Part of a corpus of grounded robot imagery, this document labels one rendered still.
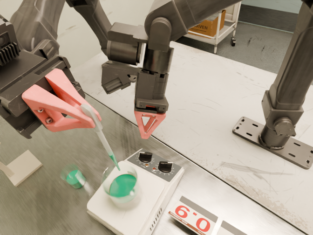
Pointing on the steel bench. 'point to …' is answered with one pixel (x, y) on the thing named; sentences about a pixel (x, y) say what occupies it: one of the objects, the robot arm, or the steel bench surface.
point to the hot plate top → (128, 225)
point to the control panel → (155, 166)
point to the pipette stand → (21, 168)
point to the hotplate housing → (153, 219)
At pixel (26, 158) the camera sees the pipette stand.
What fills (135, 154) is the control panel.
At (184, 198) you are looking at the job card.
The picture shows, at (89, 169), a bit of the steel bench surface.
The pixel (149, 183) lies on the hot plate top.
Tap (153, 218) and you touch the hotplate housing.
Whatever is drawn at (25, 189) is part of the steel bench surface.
